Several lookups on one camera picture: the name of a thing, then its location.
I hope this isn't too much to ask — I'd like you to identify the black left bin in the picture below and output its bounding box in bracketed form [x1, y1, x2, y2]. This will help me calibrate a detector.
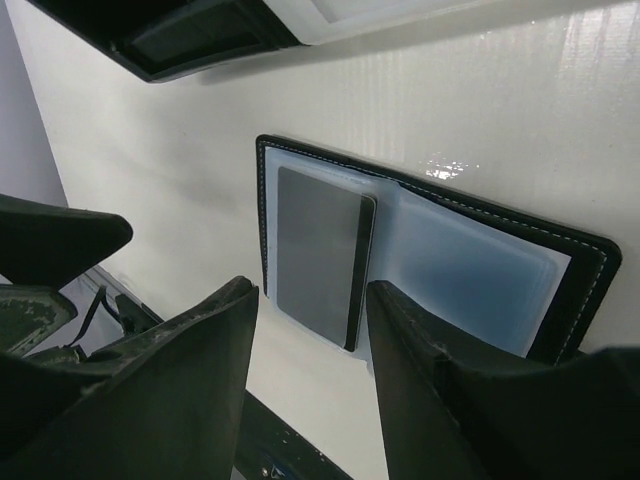
[31, 0, 302, 83]

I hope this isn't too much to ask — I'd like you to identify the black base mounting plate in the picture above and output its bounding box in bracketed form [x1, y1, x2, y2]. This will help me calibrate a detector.
[78, 267, 350, 479]

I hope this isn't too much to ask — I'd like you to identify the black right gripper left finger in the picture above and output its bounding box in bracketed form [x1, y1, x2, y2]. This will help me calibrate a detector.
[1, 276, 259, 479]

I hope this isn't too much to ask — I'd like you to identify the black leather card holder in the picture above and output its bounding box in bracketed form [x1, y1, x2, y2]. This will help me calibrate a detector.
[256, 135, 622, 364]

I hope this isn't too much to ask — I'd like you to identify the dark grey card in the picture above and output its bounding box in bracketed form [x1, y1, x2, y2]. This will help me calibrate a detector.
[276, 167, 377, 352]

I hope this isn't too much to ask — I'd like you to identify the white middle bin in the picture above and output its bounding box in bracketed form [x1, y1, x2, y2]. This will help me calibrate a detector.
[265, 0, 480, 45]

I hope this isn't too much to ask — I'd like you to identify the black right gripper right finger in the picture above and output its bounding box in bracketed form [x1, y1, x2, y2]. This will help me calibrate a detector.
[366, 281, 639, 479]

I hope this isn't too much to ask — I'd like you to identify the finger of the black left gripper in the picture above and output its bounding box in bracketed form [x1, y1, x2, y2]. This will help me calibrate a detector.
[1, 195, 133, 289]

